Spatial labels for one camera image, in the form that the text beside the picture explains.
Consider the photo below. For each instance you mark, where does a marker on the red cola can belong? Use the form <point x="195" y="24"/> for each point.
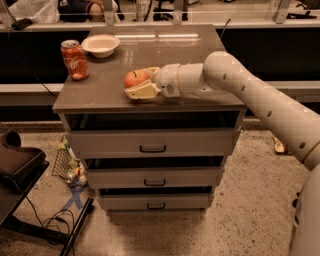
<point x="74" y="59"/>

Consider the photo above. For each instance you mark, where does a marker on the seated person in background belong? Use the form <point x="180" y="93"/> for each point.
<point x="81" y="10"/>

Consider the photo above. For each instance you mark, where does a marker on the wire mesh basket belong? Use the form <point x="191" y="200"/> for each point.
<point x="67" y="167"/>

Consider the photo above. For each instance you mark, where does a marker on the black stand leg left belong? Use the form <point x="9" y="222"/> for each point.
<point x="87" y="209"/>

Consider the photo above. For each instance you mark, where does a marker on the red apple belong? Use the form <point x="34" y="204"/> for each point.
<point x="134" y="78"/>

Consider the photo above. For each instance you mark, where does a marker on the crumpled snack wrapper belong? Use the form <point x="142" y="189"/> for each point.
<point x="279" y="146"/>

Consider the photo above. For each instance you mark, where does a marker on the grey drawer cabinet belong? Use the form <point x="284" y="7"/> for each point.
<point x="99" y="102"/>

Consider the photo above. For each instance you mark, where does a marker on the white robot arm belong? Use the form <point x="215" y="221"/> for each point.
<point x="295" y="125"/>

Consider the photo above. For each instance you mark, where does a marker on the white paper bowl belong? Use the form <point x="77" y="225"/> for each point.
<point x="100" y="46"/>

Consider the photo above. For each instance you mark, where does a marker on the black device on ledge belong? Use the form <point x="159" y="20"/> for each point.
<point x="22" y="24"/>

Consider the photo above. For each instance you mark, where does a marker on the middle grey drawer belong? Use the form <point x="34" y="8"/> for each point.
<point x="154" y="177"/>

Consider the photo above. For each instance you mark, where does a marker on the top grey drawer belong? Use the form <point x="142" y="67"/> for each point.
<point x="152" y="143"/>

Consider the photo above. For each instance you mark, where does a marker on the white plastic bag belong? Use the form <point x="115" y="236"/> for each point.
<point x="39" y="11"/>

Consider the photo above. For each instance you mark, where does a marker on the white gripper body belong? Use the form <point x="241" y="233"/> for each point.
<point x="167" y="80"/>

